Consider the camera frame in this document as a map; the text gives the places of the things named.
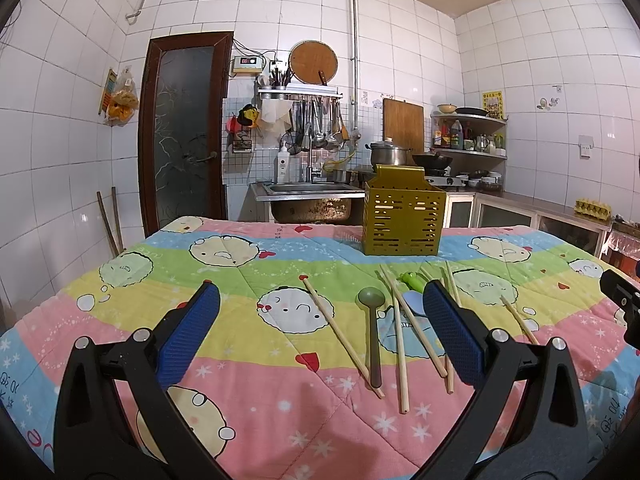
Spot light blue spoon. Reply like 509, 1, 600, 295
402, 290, 426, 318

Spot dark green spoon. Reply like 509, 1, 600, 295
357, 287, 385, 388

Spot kitchen counter cabinets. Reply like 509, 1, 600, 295
444, 188, 612, 258

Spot yellow egg tray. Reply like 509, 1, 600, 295
574, 198, 612, 222

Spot colourful cartoon quilt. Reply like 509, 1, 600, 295
1, 217, 639, 479

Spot steel sink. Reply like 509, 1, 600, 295
250, 182, 364, 223

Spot corner shelf with bottles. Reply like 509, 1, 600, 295
430, 108, 508, 176

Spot gas stove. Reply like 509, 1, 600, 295
425, 174, 466, 188

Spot yellow perforated utensil holder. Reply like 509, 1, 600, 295
362, 165, 447, 256

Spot black wok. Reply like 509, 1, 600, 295
412, 152, 452, 171

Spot white soap bottle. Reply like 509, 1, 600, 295
277, 143, 290, 184

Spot hanging orange plastic bag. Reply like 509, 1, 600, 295
106, 65, 140, 126

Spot dark wooden glass door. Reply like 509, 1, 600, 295
138, 32, 233, 235

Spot steel cooking pot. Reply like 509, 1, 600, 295
366, 140, 411, 168

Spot rectangular wooden cutting board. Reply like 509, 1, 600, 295
383, 99, 424, 166

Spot hanging utensil rack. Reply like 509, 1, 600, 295
256, 84, 349, 154

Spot round wooden cutting board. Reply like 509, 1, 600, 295
288, 40, 338, 86

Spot wooden sticks against wall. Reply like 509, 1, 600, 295
96, 186, 125, 257

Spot white wall socket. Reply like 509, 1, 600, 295
578, 136, 594, 159

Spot yellow wall poster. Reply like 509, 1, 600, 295
482, 90, 506, 120

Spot wall power meter box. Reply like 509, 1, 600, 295
231, 55, 265, 76

